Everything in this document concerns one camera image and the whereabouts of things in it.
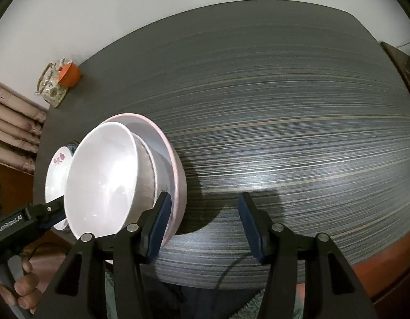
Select orange lidded cup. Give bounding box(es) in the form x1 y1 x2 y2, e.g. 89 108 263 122
57 62 81 87

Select beige patterned curtain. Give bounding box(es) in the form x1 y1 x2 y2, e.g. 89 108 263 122
0 76 48 173

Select wooden cabinet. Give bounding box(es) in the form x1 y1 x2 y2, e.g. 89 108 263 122
0 159 36 213

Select green fuzzy garment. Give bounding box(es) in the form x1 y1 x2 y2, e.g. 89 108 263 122
104 266 126 319

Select white bowl pink base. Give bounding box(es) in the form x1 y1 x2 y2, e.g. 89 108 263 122
65 122 158 240

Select dark side table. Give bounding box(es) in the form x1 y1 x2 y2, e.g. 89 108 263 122
380 41 410 110

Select person's left hand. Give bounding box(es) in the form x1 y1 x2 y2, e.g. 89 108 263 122
0 261 43 311

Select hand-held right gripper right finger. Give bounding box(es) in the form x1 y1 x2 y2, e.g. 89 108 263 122
237 192 378 319

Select floral ceramic teapot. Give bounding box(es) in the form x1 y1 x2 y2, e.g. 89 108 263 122
34 59 74 108

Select dark cable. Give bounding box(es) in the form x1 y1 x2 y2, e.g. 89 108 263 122
216 254 260 291

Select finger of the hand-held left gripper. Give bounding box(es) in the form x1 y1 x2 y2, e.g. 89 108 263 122
39 195 67 230

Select thin black cable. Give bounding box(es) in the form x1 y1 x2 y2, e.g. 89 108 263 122
27 243 67 260

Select white plate pink flowers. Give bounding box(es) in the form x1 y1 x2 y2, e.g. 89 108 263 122
45 145 76 231

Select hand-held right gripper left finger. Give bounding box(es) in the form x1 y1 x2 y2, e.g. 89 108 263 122
34 191 174 319

